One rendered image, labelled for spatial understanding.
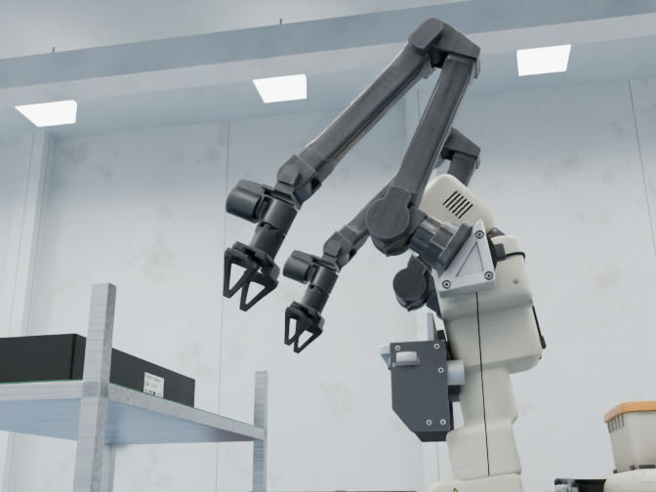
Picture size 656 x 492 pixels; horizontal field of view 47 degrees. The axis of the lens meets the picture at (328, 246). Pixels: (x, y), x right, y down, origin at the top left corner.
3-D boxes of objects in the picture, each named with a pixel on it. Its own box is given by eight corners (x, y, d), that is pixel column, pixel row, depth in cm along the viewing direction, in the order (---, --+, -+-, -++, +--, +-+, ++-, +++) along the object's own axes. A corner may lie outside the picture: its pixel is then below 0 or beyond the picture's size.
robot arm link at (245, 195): (302, 167, 137) (311, 185, 145) (248, 146, 141) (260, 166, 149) (273, 225, 135) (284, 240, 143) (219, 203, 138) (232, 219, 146)
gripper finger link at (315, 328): (278, 343, 177) (295, 307, 179) (285, 348, 184) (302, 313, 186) (304, 354, 175) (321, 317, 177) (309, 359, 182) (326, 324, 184)
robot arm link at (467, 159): (490, 134, 179) (489, 152, 188) (435, 117, 183) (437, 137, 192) (419, 306, 169) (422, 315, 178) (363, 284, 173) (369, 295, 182)
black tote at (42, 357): (69, 395, 132) (75, 332, 136) (-19, 399, 136) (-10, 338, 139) (193, 425, 185) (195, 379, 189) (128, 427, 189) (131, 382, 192)
